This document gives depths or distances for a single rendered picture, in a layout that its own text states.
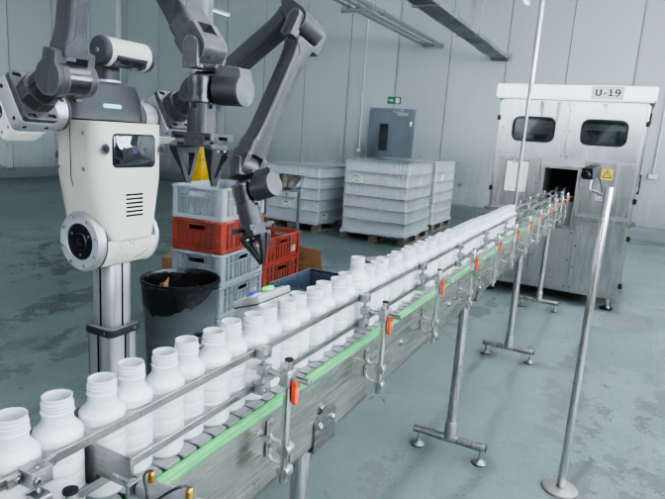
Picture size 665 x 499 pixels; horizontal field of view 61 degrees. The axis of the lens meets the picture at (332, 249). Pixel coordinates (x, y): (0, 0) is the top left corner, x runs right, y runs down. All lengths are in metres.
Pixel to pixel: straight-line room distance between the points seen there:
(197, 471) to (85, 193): 0.84
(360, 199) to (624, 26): 5.81
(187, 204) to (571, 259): 3.79
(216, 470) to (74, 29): 0.93
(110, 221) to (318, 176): 7.21
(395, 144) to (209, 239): 8.74
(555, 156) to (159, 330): 4.14
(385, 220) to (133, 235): 6.71
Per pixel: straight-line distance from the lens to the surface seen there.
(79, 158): 1.57
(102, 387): 0.83
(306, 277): 2.36
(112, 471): 0.83
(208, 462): 1.00
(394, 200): 8.06
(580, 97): 5.97
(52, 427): 0.80
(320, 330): 1.28
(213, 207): 3.82
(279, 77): 1.48
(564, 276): 6.10
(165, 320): 3.27
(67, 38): 1.38
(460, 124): 11.89
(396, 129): 12.27
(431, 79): 12.15
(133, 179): 1.59
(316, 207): 8.70
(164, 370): 0.91
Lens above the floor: 1.50
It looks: 11 degrees down
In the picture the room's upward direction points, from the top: 4 degrees clockwise
